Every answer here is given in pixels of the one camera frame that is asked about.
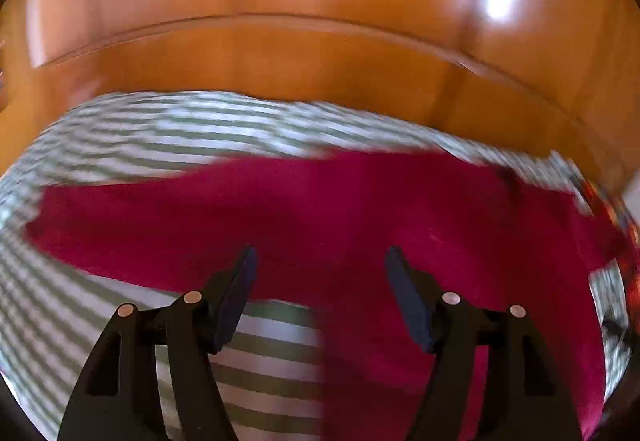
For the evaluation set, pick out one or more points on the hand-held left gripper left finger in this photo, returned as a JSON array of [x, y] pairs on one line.
[[234, 297]]

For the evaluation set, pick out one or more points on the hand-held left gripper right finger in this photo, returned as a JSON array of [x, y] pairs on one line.
[[406, 297]]

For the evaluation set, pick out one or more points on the red garment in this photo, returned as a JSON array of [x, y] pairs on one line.
[[380, 216]]

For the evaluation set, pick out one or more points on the green white checked bedsheet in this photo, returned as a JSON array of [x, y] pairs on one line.
[[150, 131]]

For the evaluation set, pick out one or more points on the multicoloured checked pillow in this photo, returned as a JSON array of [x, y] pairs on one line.
[[607, 211]]

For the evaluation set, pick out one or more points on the wooden headboard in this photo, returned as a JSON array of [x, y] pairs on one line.
[[300, 21]]

